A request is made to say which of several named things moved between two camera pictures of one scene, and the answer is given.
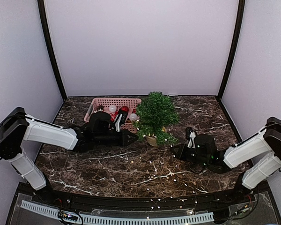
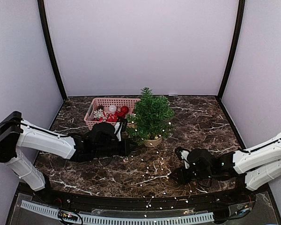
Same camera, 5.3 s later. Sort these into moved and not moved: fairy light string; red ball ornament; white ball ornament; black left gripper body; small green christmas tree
Moved: small green christmas tree; fairy light string; black left gripper body
Not moved: white ball ornament; red ball ornament
